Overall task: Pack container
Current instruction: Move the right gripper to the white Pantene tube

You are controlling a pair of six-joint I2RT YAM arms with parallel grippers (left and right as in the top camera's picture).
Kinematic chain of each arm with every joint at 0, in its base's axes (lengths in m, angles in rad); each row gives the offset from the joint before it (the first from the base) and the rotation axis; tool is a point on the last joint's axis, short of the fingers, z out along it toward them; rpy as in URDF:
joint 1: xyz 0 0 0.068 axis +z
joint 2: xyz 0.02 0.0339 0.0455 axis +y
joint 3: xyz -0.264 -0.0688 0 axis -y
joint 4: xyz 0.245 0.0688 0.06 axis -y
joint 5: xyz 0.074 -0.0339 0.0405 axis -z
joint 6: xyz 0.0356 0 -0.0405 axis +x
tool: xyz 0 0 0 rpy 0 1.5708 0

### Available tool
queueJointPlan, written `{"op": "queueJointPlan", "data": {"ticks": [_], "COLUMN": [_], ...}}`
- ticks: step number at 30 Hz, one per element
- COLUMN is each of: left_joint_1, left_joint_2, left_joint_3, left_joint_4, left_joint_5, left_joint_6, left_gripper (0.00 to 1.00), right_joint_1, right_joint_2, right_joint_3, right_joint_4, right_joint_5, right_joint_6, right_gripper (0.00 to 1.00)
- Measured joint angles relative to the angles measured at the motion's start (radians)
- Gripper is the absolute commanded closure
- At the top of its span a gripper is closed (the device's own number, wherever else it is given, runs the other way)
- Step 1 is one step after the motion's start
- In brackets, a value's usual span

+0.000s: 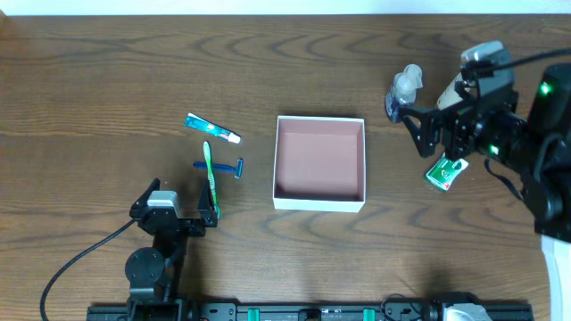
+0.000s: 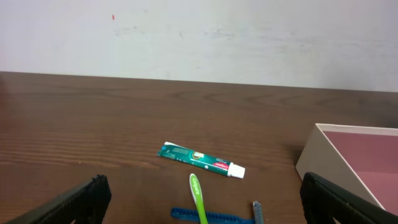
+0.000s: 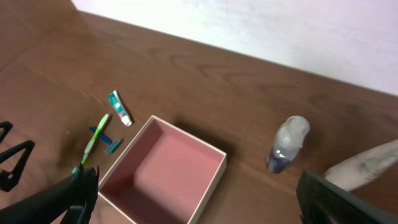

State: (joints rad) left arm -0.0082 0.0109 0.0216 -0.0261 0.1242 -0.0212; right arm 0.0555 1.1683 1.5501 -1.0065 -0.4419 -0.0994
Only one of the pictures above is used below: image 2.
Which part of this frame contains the green Colgate toothpaste tube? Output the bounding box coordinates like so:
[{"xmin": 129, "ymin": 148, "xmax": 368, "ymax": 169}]
[{"xmin": 157, "ymin": 142, "xmax": 246, "ymax": 179}]

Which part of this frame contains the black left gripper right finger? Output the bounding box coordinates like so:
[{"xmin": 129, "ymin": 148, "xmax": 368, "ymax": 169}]
[{"xmin": 300, "ymin": 172, "xmax": 397, "ymax": 224}]

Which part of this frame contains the pink cardboard box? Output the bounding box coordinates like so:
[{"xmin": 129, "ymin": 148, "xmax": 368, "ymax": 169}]
[{"xmin": 295, "ymin": 123, "xmax": 397, "ymax": 214}]

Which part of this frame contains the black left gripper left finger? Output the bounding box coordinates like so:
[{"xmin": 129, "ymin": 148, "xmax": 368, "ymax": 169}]
[{"xmin": 8, "ymin": 175, "xmax": 112, "ymax": 224}]

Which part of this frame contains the green Colgate toothbrush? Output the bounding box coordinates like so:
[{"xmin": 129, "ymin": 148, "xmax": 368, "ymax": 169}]
[{"xmin": 189, "ymin": 174, "xmax": 208, "ymax": 224}]

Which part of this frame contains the blue disposable razor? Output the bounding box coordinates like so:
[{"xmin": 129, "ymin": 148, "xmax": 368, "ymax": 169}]
[{"xmin": 170, "ymin": 201, "xmax": 265, "ymax": 224}]

